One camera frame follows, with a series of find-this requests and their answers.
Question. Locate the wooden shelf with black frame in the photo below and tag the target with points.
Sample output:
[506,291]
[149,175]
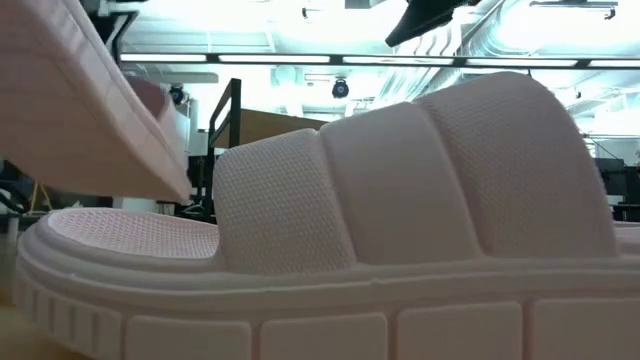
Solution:
[270,127]

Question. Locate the silver ventilation duct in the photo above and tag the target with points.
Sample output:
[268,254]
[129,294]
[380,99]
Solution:
[480,35]

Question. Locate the black office desk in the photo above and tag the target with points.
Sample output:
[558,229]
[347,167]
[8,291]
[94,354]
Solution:
[627,210]

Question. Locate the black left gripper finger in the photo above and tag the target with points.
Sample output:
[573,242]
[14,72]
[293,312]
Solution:
[107,15]

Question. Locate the overhead strip light bar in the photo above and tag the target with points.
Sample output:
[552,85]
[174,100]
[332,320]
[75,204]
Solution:
[340,60]

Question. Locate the pink foam slide sandal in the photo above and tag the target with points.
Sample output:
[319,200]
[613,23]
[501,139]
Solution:
[400,200]
[65,110]

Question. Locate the black computer monitor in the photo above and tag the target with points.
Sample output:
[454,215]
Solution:
[617,177]

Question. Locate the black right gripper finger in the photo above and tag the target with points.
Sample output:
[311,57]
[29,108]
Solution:
[425,17]

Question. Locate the silver metal post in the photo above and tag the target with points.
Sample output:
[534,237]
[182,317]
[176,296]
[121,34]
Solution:
[12,227]

